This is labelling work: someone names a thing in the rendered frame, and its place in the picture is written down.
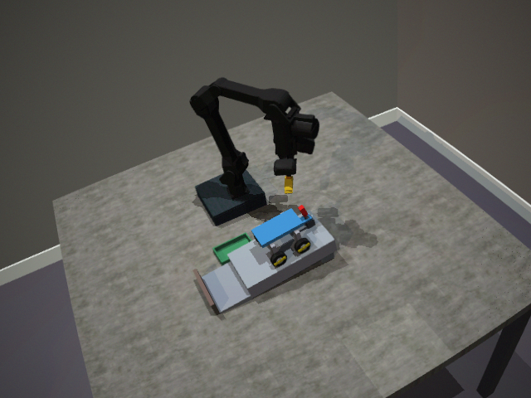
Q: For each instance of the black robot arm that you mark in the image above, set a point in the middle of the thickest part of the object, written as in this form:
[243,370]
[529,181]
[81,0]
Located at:
[274,103]

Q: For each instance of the green tray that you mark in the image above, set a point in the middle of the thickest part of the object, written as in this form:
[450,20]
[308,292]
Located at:
[225,244]
[226,250]

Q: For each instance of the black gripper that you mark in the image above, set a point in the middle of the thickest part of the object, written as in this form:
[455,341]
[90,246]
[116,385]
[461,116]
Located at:
[286,164]

